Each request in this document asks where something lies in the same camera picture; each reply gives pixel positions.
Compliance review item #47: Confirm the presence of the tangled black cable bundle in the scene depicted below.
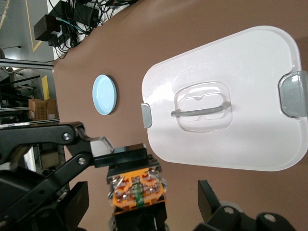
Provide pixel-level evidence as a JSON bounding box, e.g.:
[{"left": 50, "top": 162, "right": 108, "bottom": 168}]
[{"left": 47, "top": 0, "right": 140, "bottom": 60}]

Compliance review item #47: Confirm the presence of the grey flat shelf board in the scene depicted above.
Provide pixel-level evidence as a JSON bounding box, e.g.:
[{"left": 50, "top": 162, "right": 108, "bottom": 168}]
[{"left": 0, "top": 119, "right": 60, "bottom": 128}]

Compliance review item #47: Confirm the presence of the white lidded storage box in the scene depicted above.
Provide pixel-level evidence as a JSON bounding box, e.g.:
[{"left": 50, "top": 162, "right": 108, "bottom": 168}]
[{"left": 141, "top": 25, "right": 308, "bottom": 172}]

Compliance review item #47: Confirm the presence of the orange push-button switch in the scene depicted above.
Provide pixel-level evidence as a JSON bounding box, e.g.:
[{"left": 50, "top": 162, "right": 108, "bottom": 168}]
[{"left": 106, "top": 154, "right": 168, "bottom": 215}]

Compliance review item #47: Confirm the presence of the brown table cover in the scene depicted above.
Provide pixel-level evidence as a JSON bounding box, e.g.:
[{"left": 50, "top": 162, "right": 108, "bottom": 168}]
[{"left": 51, "top": 0, "right": 308, "bottom": 231}]

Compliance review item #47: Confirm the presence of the grey box latch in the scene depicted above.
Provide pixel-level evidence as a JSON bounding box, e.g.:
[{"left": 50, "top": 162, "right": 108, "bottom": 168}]
[
  {"left": 278, "top": 70, "right": 308, "bottom": 118},
  {"left": 141, "top": 103, "right": 153, "bottom": 128}
]

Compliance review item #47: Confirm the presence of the aluminium profile rail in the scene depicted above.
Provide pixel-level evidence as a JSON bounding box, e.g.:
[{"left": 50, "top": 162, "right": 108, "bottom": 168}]
[{"left": 0, "top": 58, "right": 54, "bottom": 71}]

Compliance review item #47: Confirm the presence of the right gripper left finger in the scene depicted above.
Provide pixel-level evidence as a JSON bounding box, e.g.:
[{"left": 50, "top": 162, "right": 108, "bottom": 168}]
[{"left": 28, "top": 181, "right": 90, "bottom": 231}]

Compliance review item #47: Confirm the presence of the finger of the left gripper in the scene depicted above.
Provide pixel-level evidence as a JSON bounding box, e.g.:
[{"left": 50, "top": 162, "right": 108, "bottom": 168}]
[
  {"left": 112, "top": 205, "right": 168, "bottom": 231},
  {"left": 0, "top": 121, "right": 148, "bottom": 218}
]

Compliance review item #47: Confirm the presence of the brown cardboard box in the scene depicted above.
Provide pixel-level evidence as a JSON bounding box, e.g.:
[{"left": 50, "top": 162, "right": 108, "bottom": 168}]
[
  {"left": 28, "top": 98, "right": 48, "bottom": 121},
  {"left": 45, "top": 98, "right": 59, "bottom": 120}
]

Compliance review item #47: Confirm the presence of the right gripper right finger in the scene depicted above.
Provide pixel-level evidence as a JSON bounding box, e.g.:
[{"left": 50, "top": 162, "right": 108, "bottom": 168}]
[{"left": 197, "top": 180, "right": 298, "bottom": 231}]

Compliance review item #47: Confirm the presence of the grey box lid handle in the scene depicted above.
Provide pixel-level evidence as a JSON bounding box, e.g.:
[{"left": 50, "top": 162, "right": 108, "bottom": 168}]
[{"left": 170, "top": 102, "right": 231, "bottom": 118}]

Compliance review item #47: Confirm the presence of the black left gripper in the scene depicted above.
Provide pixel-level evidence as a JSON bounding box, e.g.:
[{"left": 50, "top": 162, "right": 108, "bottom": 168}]
[{"left": 0, "top": 168, "right": 64, "bottom": 231}]

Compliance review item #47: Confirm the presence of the black equipment box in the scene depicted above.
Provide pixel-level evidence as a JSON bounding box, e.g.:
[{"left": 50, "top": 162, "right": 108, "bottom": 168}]
[{"left": 33, "top": 14, "right": 64, "bottom": 41}]

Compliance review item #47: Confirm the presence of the light blue round plate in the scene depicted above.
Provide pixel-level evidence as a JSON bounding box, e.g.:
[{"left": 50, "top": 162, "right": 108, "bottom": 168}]
[{"left": 92, "top": 74, "right": 118, "bottom": 116}]

